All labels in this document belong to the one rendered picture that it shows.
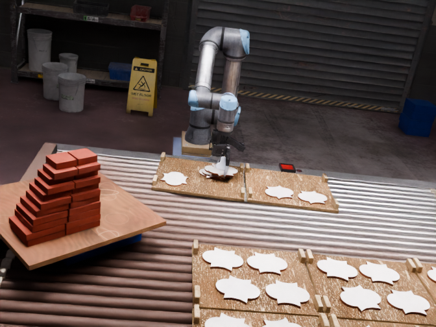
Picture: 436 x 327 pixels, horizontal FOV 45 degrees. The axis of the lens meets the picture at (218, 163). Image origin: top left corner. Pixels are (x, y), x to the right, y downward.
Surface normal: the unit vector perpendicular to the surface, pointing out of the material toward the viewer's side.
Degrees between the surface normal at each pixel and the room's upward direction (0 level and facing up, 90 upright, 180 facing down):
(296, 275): 0
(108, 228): 0
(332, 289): 0
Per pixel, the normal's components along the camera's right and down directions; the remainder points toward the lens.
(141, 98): 0.03, 0.20
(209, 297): 0.14, -0.91
